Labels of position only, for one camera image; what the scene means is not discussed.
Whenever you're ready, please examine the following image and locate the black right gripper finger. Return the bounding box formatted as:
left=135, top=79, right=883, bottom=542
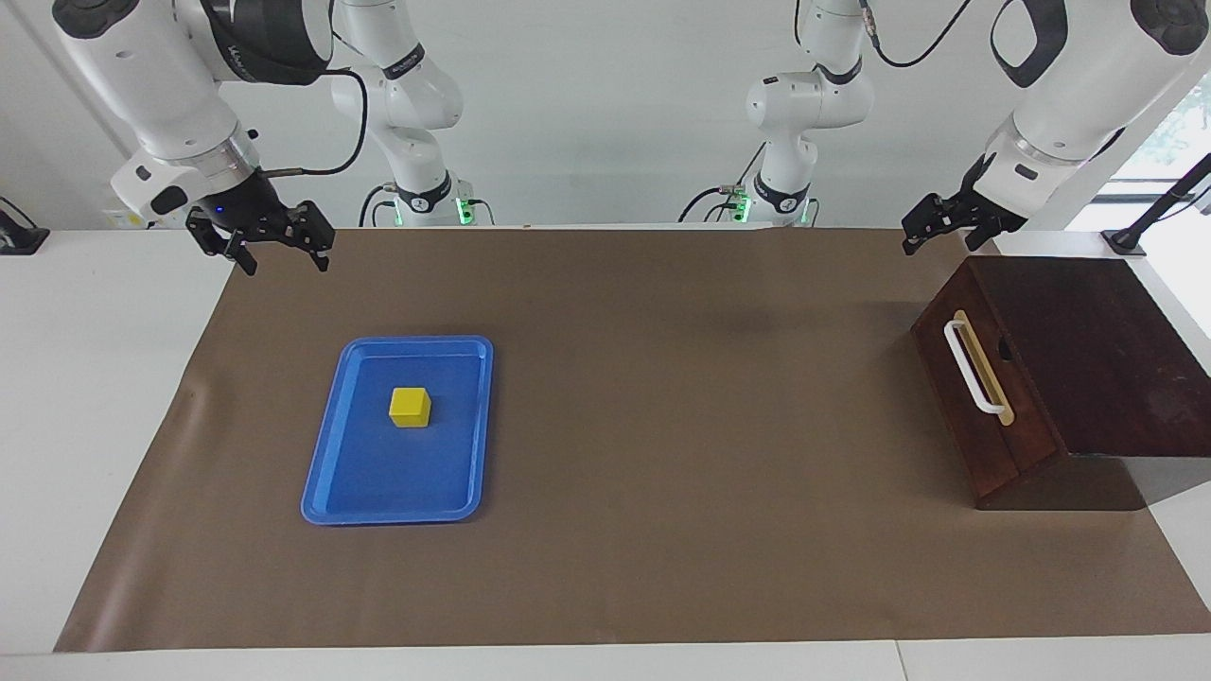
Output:
left=284, top=201, right=337, bottom=274
left=186, top=209, right=259, bottom=277

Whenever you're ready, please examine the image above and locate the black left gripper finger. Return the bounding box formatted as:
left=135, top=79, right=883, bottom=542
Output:
left=901, top=193, right=962, bottom=257
left=964, top=212, right=1028, bottom=253

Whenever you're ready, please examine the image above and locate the white drawer handle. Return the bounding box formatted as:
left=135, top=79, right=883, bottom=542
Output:
left=943, top=319, right=1010, bottom=417

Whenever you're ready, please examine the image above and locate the tan handle backplate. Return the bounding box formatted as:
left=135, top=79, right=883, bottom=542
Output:
left=952, top=308, right=1016, bottom=427

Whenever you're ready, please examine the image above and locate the yellow cube block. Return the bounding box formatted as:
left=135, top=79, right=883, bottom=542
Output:
left=388, top=385, right=433, bottom=429

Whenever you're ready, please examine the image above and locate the dark wooden drawer cabinet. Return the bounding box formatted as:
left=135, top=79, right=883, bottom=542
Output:
left=911, top=255, right=1211, bottom=513

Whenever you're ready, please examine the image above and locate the blue plastic tray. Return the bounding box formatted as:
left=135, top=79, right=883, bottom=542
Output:
left=300, top=335, right=496, bottom=527

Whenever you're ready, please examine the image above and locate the brown paper table mat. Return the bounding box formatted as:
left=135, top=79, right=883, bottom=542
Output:
left=54, top=227, right=1211, bottom=654

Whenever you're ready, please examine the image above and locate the black base cable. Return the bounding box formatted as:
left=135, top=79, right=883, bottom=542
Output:
left=733, top=140, right=768, bottom=190
left=677, top=185, right=748, bottom=225
left=359, top=183, right=398, bottom=229

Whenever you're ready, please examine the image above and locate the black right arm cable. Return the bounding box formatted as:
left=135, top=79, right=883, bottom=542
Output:
left=260, top=66, right=370, bottom=181

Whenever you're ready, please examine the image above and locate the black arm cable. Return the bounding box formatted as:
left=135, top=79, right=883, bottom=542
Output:
left=856, top=0, right=975, bottom=70
left=260, top=66, right=370, bottom=181

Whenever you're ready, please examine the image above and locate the black camera stand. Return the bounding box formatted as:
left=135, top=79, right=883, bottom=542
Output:
left=1102, top=151, right=1211, bottom=257

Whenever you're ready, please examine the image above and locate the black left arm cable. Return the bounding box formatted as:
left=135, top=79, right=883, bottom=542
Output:
left=856, top=0, right=975, bottom=70

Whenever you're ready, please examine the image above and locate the black mount base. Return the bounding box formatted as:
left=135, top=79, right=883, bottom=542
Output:
left=0, top=196, right=51, bottom=255

